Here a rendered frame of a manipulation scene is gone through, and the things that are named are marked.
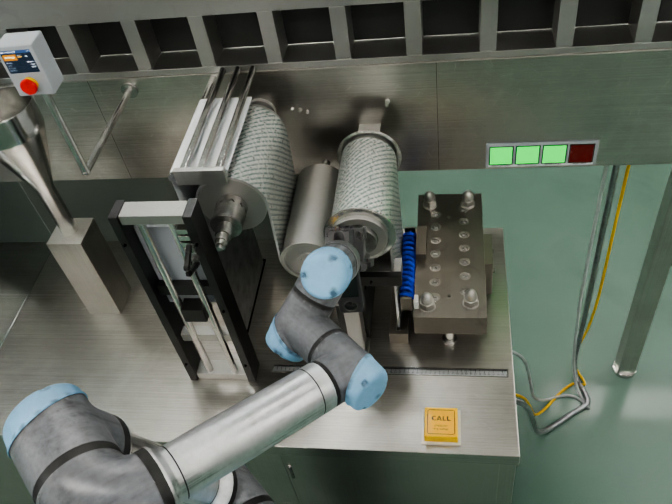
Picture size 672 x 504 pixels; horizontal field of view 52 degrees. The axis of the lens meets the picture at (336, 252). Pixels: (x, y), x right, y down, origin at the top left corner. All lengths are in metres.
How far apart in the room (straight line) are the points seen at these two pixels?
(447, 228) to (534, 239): 1.45
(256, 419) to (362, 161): 0.70
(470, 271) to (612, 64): 0.53
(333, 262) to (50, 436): 0.45
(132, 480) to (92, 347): 1.00
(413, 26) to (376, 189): 0.34
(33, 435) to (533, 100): 1.17
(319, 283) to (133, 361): 0.84
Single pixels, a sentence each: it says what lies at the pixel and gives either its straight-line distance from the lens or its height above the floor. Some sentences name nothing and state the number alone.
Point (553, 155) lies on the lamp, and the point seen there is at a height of 1.18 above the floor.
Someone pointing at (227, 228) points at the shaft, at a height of 1.35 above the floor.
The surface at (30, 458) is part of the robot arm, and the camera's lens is 0.96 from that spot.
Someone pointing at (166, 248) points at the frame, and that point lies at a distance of 1.38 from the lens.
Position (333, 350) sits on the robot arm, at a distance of 1.03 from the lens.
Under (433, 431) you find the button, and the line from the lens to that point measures 1.50.
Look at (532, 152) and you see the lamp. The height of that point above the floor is 1.19.
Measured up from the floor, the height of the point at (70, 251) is 1.14.
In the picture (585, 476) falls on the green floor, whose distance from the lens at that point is 2.51.
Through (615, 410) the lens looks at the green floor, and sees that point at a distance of 2.65.
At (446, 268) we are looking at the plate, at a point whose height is 1.03.
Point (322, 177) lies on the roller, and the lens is 1.57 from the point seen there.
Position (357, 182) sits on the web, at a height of 1.31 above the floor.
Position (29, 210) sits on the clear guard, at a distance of 2.09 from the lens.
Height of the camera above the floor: 2.24
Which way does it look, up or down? 46 degrees down
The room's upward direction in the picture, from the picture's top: 11 degrees counter-clockwise
